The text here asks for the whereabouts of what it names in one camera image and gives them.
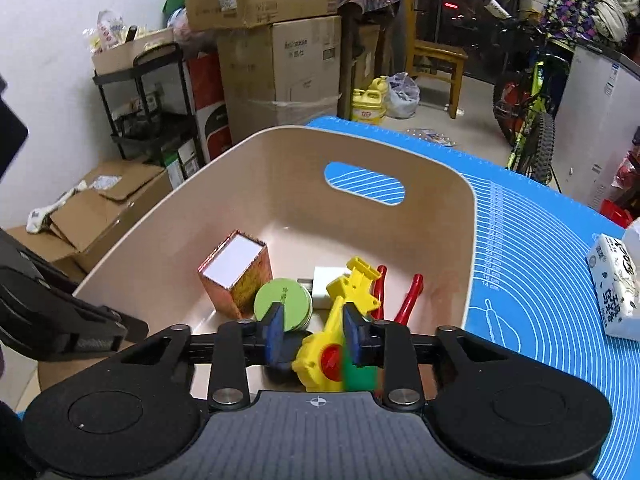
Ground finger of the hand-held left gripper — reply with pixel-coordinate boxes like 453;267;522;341
0;267;150;361

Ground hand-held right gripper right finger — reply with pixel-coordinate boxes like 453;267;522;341
342;305;501;408

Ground dark wooden table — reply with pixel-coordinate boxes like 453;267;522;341
339;0;401;120

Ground white plastic bag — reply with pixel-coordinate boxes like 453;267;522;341
385;72;421;120

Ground blue silicone mat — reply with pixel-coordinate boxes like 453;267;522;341
15;115;640;480

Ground orange patterned box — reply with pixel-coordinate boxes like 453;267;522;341
197;230;273;320

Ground red plastic crate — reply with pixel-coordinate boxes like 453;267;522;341
600;199;633;228

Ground black metal shelf rack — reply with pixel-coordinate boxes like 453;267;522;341
92;42;206;168

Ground yellow plastic toy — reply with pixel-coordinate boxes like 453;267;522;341
291;256;383;393

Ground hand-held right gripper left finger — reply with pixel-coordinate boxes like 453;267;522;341
115;302;301;408

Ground red white appliance box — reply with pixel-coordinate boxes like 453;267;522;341
187;52;233;161

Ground beige plastic basket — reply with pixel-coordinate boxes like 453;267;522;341
72;126;476;401

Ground foil blister packs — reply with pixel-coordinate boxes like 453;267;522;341
405;127;458;147

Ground large taped cardboard box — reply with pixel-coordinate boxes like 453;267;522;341
217;15;343;143

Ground white appliance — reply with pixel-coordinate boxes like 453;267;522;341
550;42;640;211

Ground printed tissue pack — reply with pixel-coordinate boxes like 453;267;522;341
587;217;640;343

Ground red handled pliers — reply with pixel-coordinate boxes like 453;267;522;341
372;265;426;326

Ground open brown cardboard box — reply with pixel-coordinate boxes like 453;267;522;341
0;160;173;286

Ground green black bicycle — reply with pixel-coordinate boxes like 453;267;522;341
492;20;571;186

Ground shallow cardboard box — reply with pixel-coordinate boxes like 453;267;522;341
91;27;176;77

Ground white charger adapter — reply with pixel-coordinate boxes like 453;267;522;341
298;266;351;309

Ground purple patterned bag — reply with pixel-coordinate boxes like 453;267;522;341
542;0;601;43

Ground wooden chair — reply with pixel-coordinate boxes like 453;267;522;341
402;0;468;118

